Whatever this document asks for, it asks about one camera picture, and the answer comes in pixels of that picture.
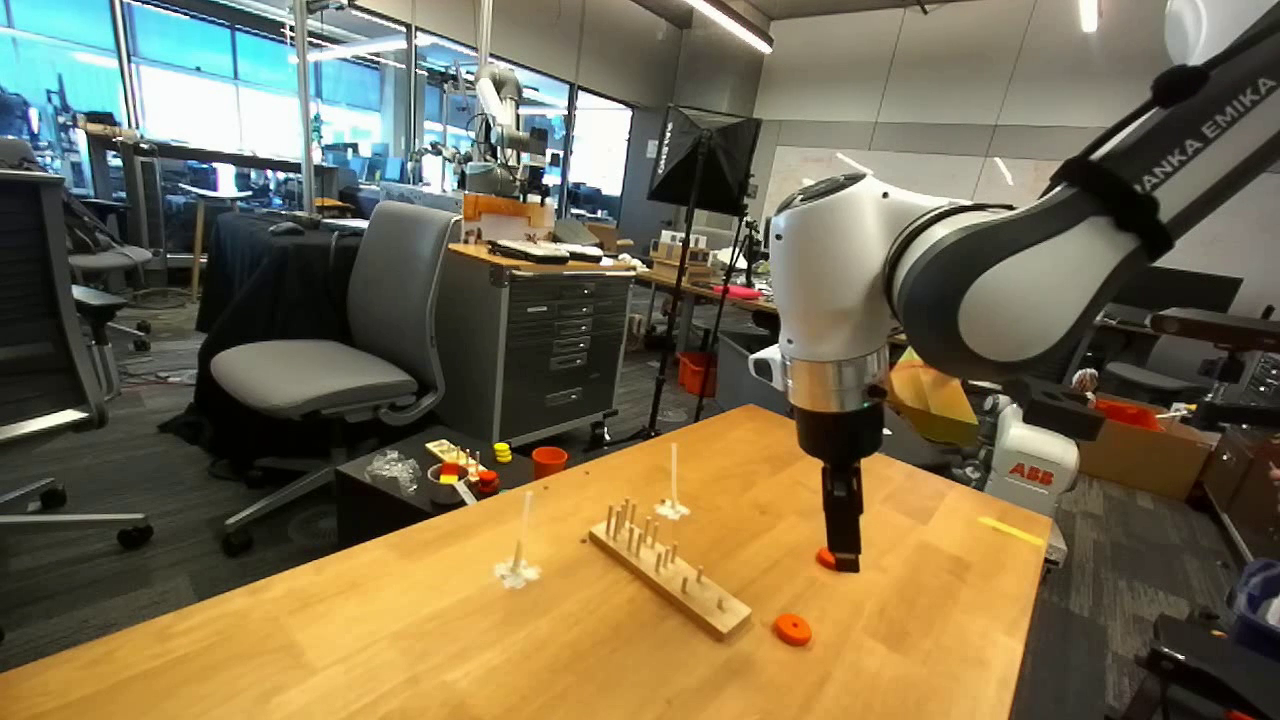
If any red cup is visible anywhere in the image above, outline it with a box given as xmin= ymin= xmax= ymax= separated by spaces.
xmin=426 ymin=458 xmax=502 ymax=501

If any wooden peg base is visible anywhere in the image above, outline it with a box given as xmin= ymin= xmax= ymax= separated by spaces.
xmin=584 ymin=494 xmax=754 ymax=639

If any red item on carton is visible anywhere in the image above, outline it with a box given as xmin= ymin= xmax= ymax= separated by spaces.
xmin=1092 ymin=391 xmax=1169 ymax=434

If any black softbox light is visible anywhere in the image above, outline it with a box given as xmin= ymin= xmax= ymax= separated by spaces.
xmin=643 ymin=108 xmax=763 ymax=438

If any beige packet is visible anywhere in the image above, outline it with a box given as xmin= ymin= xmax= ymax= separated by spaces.
xmin=420 ymin=434 xmax=490 ymax=470

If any dark keyboard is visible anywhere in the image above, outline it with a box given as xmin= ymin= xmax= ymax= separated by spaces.
xmin=485 ymin=230 xmax=612 ymax=269

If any black monitor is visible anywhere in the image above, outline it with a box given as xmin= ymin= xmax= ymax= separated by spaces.
xmin=1116 ymin=257 xmax=1249 ymax=319

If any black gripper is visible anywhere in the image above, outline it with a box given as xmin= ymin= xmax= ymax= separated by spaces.
xmin=790 ymin=399 xmax=888 ymax=574

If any cardboard box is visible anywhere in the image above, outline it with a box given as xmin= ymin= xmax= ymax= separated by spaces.
xmin=1075 ymin=417 xmax=1218 ymax=502

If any grey office chair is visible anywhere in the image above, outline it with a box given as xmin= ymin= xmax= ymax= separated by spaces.
xmin=204 ymin=197 xmax=464 ymax=561

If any white ABB robot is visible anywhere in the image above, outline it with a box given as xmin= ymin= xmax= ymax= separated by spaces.
xmin=978 ymin=387 xmax=1083 ymax=519

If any black floor equipment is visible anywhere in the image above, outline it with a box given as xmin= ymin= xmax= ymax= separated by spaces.
xmin=1141 ymin=613 xmax=1280 ymax=720

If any clear plastic wrap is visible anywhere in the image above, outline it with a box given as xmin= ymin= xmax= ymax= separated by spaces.
xmin=358 ymin=446 xmax=425 ymax=492

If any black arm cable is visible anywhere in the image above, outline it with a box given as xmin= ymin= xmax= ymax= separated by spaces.
xmin=1055 ymin=8 xmax=1280 ymax=264

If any low black table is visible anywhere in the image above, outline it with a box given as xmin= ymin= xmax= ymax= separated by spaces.
xmin=332 ymin=426 xmax=540 ymax=545

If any orange bucket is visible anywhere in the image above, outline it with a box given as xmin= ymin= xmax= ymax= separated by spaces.
xmin=671 ymin=347 xmax=719 ymax=399

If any yellow tape strip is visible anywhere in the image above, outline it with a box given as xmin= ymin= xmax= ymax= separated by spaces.
xmin=977 ymin=512 xmax=1053 ymax=551

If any black mesh office chair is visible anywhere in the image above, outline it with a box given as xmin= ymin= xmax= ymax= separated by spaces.
xmin=0 ymin=163 xmax=158 ymax=555

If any orange wooden box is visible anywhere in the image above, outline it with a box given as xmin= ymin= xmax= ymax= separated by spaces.
xmin=459 ymin=187 xmax=559 ymax=247

